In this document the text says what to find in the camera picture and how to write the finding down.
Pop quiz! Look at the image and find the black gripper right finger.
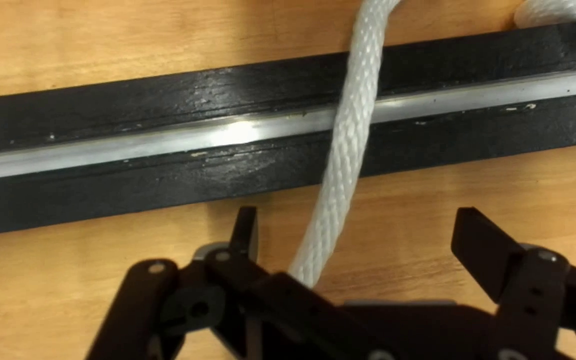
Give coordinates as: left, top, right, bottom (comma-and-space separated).
449, 205, 576, 360

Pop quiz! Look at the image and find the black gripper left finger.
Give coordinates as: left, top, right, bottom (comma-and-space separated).
86, 204, 343, 360

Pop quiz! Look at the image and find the white braided rope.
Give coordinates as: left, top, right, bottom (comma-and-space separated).
285, 0, 576, 289

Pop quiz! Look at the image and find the black grooved bar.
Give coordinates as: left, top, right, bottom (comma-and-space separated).
0, 18, 576, 239

